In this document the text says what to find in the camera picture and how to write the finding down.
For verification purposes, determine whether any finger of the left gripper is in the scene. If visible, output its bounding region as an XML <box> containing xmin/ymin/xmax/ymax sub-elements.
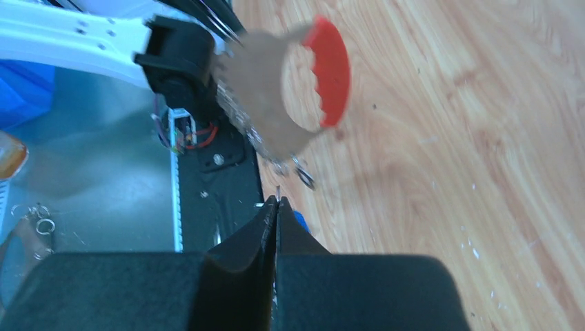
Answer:
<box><xmin>160</xmin><ymin>0</ymin><xmax>245</xmax><ymax>43</ymax></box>

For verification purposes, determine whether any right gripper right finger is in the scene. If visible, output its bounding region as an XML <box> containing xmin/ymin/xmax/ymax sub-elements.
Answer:
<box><xmin>276</xmin><ymin>198</ymin><xmax>470</xmax><ymax>330</ymax></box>

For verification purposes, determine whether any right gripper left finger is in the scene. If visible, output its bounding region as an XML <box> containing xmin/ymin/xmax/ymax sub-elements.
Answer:
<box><xmin>1</xmin><ymin>197</ymin><xmax>278</xmax><ymax>330</ymax></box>

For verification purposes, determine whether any red handled metal key holder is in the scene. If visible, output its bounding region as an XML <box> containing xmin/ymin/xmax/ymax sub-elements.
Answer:
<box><xmin>212</xmin><ymin>17</ymin><xmax>351</xmax><ymax>189</ymax></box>

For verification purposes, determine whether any blue tag key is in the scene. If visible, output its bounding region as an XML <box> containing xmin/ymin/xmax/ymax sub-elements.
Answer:
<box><xmin>293</xmin><ymin>210</ymin><xmax>310</xmax><ymax>234</ymax></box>

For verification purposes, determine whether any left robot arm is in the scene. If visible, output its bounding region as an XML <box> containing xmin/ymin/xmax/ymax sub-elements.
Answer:
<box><xmin>1</xmin><ymin>1</ymin><xmax>244</xmax><ymax>123</ymax></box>

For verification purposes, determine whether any spare metal keyring bunch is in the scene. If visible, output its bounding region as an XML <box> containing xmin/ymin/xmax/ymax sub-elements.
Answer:
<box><xmin>1</xmin><ymin>203</ymin><xmax>56</xmax><ymax>272</ymax></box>

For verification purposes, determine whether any blue plastic bin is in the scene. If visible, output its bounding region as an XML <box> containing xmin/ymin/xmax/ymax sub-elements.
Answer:
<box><xmin>1</xmin><ymin>60</ymin><xmax>56</xmax><ymax>130</ymax></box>

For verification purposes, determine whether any orange drink bottle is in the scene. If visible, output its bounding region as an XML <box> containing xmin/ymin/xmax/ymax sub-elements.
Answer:
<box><xmin>1</xmin><ymin>131</ymin><xmax>29</xmax><ymax>181</ymax></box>

